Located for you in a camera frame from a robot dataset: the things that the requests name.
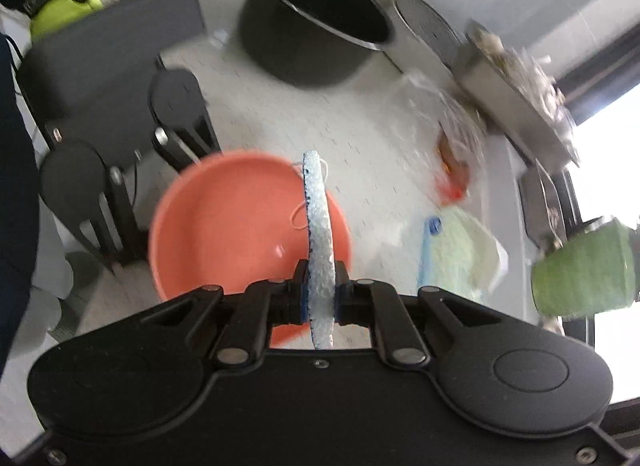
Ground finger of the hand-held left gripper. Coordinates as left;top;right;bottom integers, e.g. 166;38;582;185
151;118;224;173
75;166;152;274

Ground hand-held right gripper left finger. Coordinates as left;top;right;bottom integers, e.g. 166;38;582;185
127;260;309;368

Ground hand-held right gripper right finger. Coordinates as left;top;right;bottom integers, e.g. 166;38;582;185
335;261;516;368

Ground round blue white sponge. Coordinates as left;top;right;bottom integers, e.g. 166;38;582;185
290;150;337;350

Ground orange plastic bowl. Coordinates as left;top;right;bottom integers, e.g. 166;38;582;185
148;151;354;350

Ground person's left hand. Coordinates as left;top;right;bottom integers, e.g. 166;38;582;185
20;0;106;45

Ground green cloth in wrapper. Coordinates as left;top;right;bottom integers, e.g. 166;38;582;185
416;206;511;305

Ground black cooking pot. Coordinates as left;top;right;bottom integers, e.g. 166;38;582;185
238;0;397;90

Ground clear plastic bag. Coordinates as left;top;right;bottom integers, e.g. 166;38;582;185
394;70;490;207

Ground small steel container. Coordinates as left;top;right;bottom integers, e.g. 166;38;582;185
516;160;570;253

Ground green flower pot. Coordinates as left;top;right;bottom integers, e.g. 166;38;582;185
530;217;639;317

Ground steel tray with food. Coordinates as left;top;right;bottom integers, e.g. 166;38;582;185
451;18;582;167

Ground round perforated steamer tray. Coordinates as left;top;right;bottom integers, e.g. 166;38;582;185
392;0;464;72

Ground black cable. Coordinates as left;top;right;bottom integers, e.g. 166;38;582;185
1;32;28;99

